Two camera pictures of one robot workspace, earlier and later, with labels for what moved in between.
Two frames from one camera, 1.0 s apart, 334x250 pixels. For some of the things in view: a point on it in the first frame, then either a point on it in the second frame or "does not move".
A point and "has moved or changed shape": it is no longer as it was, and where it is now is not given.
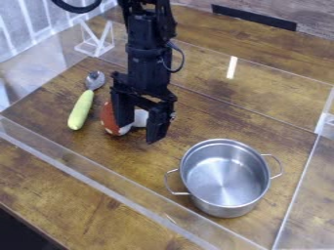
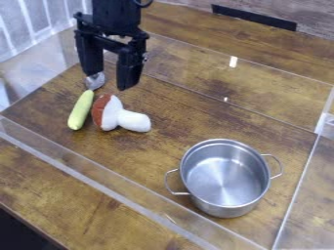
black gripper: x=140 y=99 to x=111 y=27
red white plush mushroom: x=108 y=119 has moved or changed shape
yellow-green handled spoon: x=93 y=78 does not move
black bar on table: x=252 y=17 does not move
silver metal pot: x=224 y=174 does not move
